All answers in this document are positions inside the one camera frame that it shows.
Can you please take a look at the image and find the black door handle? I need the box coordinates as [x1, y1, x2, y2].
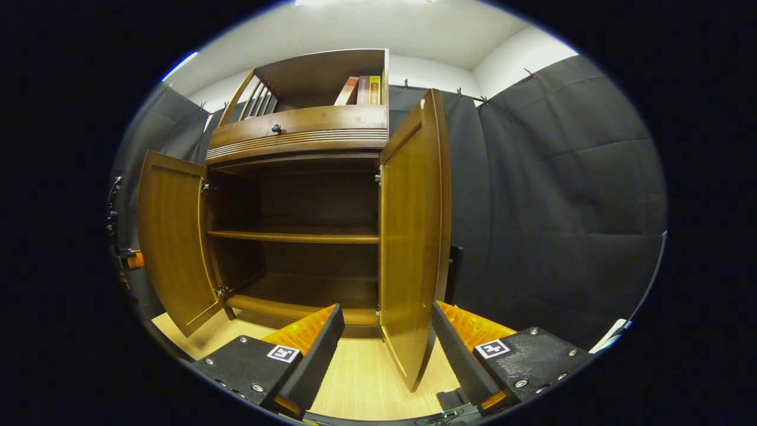
[445, 246, 465, 304]

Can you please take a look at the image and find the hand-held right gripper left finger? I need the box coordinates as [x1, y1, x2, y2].
[189, 304, 345, 419]

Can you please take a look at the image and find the wooden inner shelf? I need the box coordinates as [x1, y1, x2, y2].
[207, 228, 380, 245]

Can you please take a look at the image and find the wooden shoe cabinet door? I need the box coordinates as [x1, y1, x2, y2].
[137, 150, 234, 338]
[378, 89, 452, 393]

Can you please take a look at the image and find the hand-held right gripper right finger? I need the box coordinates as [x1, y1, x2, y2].
[432, 301, 595, 418]

